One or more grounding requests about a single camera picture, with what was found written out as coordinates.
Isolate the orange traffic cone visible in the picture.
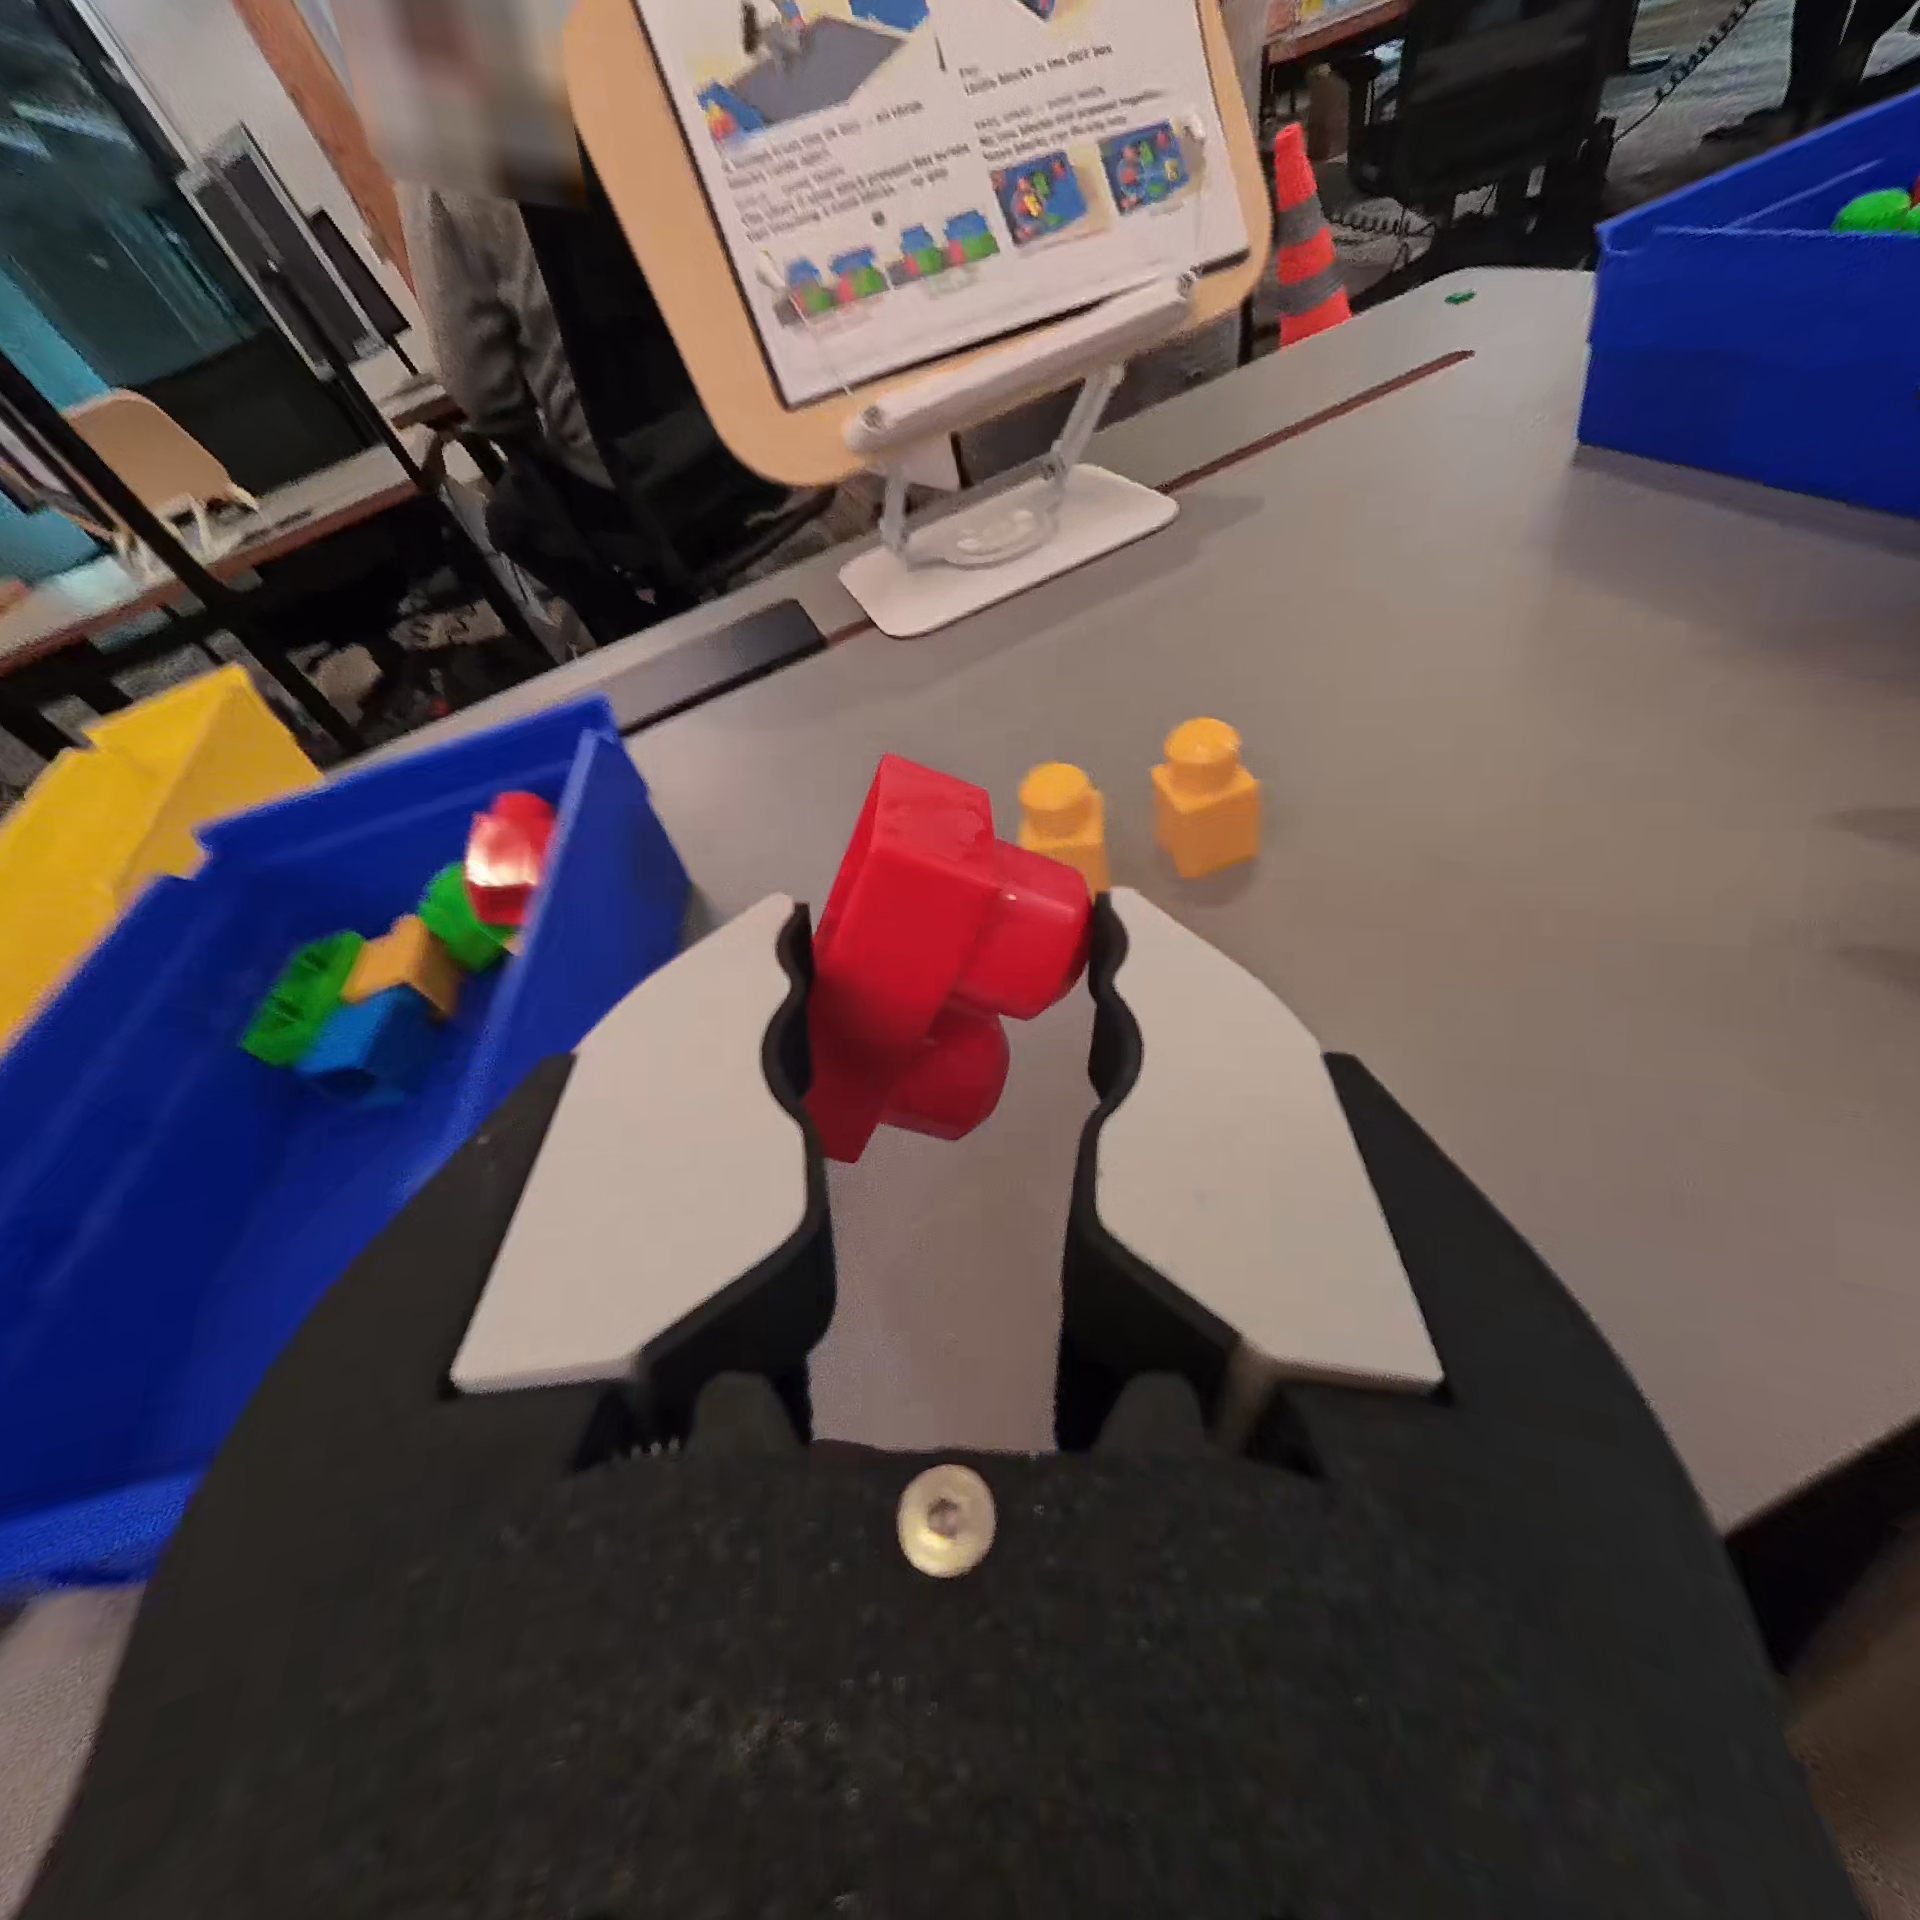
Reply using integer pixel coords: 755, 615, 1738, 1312
1244, 122, 1357, 346

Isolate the wooden display board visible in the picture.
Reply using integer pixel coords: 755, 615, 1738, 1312
566, 0, 1276, 487

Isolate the black flat panel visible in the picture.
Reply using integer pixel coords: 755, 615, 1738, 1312
585, 595, 825, 736

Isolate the red two-stud toy block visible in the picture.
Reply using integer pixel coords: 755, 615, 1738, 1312
804, 751, 1098, 1165

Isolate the yellow plastic bin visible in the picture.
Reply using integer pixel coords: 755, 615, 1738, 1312
0, 667, 323, 1038

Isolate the pile of colourful toy blocks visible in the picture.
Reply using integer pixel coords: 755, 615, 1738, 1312
240, 789, 563, 1105

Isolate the blue plastic bin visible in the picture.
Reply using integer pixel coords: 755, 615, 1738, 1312
0, 696, 698, 1586
1583, 92, 1920, 518

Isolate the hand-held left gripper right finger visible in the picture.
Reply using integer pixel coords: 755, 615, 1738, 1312
1057, 892, 1448, 1396

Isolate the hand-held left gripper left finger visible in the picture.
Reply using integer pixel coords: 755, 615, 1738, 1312
450, 894, 834, 1396

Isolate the wooden side table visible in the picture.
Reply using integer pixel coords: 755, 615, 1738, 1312
0, 450, 452, 751

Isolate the yellow toy building block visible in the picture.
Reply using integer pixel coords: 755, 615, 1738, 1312
1153, 715, 1262, 882
1013, 761, 1112, 892

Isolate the black office chair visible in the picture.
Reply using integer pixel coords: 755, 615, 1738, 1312
1366, 0, 1636, 212

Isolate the printed instruction sheet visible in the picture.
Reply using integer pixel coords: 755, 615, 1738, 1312
629, 0, 1256, 408

